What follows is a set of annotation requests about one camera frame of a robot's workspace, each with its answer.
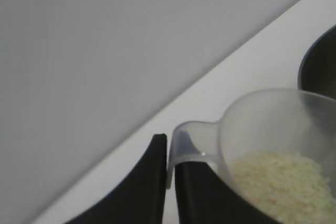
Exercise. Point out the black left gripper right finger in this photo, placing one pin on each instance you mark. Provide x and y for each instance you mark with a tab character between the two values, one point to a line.
199	197

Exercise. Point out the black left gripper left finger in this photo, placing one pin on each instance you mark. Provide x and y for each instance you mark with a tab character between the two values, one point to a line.
141	195

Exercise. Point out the white rice grains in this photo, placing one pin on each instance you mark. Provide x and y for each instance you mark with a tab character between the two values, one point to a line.
283	179

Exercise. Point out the clear plastic measuring cup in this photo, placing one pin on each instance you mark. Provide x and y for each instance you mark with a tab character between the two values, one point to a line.
262	124

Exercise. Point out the stainless steel mixing bowl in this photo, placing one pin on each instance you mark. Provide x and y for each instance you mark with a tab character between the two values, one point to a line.
321	66

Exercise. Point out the white tablecloth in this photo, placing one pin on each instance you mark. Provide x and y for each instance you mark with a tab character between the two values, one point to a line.
236	64

